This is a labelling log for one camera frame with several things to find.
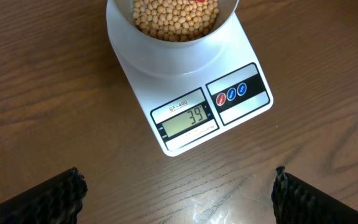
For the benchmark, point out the white digital kitchen scale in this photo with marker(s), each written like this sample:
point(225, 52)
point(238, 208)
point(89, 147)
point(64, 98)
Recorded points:
point(193, 94)

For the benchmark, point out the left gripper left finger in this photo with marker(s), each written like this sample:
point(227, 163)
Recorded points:
point(57, 200)

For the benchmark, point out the soybeans in bowl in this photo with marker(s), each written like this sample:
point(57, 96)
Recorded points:
point(175, 20)

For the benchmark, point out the pale grey round bowl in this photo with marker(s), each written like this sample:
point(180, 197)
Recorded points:
point(121, 27)

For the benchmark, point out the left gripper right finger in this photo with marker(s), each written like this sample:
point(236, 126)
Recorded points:
point(297, 202)

